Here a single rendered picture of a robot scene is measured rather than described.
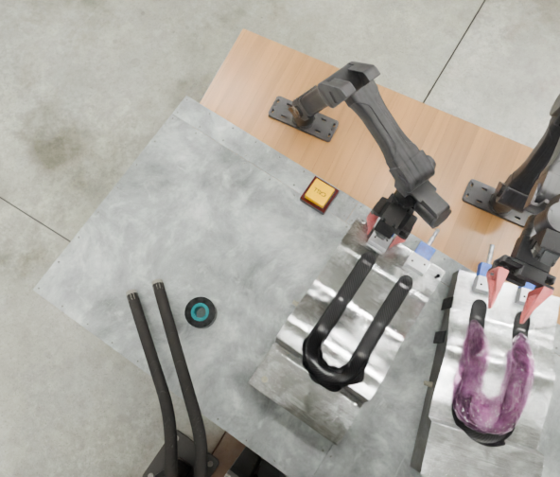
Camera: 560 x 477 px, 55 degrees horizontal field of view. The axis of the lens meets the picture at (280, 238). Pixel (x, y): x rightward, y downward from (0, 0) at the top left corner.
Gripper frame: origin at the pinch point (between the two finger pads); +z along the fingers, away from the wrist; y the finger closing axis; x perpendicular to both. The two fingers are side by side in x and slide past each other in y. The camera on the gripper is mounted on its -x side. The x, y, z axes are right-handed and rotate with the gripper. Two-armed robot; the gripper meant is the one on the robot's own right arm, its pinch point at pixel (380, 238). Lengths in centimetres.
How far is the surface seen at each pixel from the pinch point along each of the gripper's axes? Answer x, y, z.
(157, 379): -50, -27, 32
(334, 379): -29.4, 9.2, 20.5
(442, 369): -15.9, 29.1, 10.9
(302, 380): -32.7, 2.9, 23.8
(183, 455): -33, -19, 121
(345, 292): -12.7, 0.2, 10.4
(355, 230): -0.5, -6.4, 2.1
